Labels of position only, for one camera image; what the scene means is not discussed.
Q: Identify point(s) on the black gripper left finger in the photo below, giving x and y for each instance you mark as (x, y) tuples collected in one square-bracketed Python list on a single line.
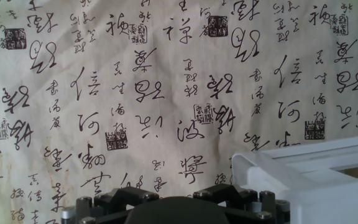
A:
[(110, 202)]

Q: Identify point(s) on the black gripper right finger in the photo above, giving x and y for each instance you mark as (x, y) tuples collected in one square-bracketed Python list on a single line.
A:
[(253, 202)]

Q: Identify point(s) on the white plastic drawer with knob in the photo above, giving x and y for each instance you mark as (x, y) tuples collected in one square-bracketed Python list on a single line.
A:
[(250, 180)]

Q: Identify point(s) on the white plastic drawer cabinet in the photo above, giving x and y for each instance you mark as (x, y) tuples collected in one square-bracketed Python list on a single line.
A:
[(353, 199)]

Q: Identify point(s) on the beige cloth with black calligraphy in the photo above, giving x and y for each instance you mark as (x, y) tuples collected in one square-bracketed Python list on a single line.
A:
[(135, 93)]

